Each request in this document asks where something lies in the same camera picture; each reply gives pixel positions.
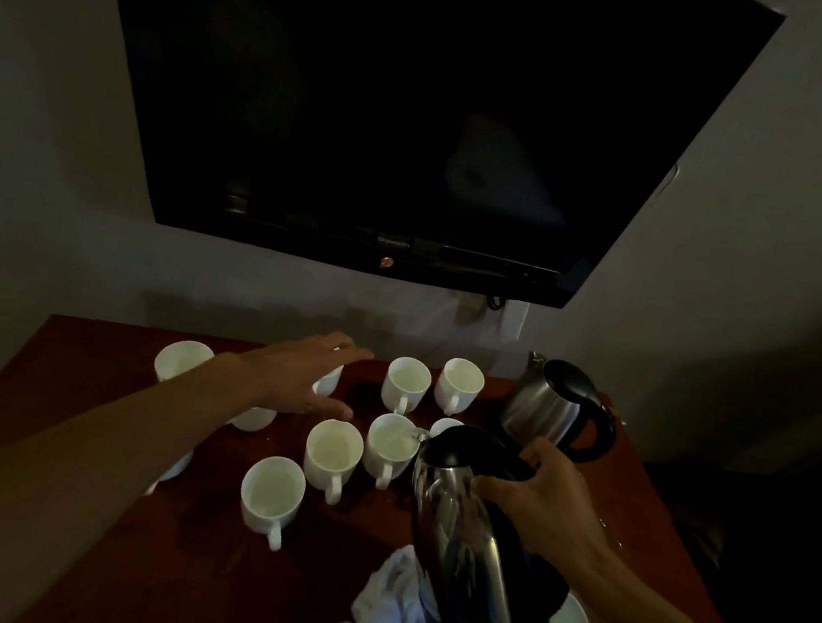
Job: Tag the person's right hand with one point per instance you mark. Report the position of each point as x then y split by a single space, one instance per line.
551 508

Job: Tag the white crumpled cloth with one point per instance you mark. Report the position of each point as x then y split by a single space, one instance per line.
383 622

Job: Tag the group of white cups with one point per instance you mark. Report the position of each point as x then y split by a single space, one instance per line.
272 491

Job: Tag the person's left hand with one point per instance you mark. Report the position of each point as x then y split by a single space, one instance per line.
293 375

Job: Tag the black wall television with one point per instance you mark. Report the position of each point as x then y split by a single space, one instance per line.
405 100

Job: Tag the person's left forearm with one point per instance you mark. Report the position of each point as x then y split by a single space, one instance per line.
67 475

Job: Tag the dark red wooden table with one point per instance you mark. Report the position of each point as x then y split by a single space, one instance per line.
651 542

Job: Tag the steel kettle with black lid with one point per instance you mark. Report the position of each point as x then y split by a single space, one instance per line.
548 408

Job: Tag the black and steel kettle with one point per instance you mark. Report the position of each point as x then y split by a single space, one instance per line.
471 566

